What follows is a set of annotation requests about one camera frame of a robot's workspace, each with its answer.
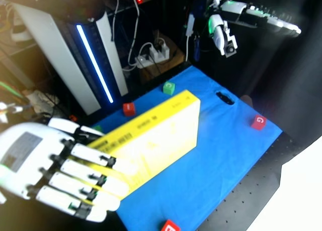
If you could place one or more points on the white power strip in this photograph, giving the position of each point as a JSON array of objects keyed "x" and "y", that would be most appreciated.
[{"x": 144, "y": 61}]

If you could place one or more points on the red block with minus sign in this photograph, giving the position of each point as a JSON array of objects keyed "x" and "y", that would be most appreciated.
[{"x": 129, "y": 109}]

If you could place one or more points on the blue stick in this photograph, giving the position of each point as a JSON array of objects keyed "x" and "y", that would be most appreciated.
[{"x": 197, "y": 47}]

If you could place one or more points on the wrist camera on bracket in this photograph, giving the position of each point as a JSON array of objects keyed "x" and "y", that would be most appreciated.
[{"x": 230, "y": 49}]

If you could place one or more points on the red block with letter G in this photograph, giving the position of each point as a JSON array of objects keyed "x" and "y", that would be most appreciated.
[{"x": 258, "y": 122}]

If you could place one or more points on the yellow box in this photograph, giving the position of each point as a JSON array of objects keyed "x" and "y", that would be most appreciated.
[{"x": 163, "y": 130}]

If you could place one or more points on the small plain green block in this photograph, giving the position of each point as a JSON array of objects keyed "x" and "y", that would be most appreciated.
[{"x": 98, "y": 128}]

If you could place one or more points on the red block with letter E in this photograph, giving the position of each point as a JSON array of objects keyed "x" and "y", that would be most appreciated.
[{"x": 170, "y": 226}]

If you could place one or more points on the brown board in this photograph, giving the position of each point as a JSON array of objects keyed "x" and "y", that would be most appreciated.
[{"x": 171, "y": 65}]

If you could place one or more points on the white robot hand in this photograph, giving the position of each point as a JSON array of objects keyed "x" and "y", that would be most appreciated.
[
  {"x": 235, "y": 8},
  {"x": 25, "y": 150}
]

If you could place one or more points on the white plug adapter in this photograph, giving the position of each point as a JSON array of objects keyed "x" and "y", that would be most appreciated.
[{"x": 159, "y": 52}]

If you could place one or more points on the green letter block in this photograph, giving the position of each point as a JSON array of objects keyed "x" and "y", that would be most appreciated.
[{"x": 168, "y": 88}]

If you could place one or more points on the white tower with blue light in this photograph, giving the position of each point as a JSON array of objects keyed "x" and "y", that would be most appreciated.
[{"x": 63, "y": 65}]

